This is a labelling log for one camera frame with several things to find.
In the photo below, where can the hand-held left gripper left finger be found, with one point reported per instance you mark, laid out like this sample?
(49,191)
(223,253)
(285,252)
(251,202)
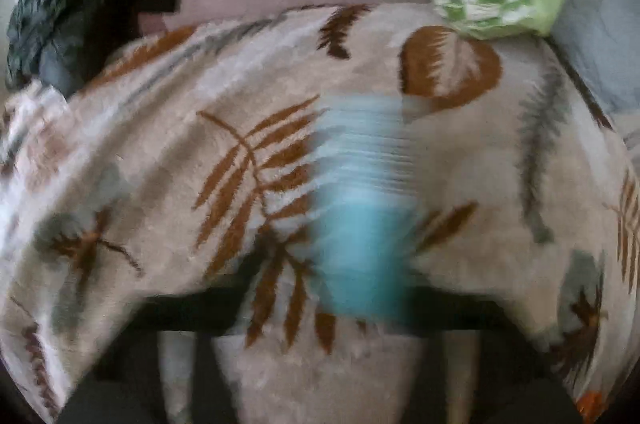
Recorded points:
(200,311)

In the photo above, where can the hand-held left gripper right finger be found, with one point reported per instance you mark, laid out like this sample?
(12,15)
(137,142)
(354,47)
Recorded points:
(450,306)

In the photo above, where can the teal white box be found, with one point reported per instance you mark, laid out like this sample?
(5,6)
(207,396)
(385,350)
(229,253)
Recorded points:
(365,224)

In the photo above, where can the leaf print blanket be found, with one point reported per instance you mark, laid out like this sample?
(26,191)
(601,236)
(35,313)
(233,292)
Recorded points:
(200,163)

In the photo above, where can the orange box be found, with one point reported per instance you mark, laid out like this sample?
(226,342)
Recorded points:
(590,405)

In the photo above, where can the grey pillow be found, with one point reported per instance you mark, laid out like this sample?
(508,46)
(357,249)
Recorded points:
(605,38)

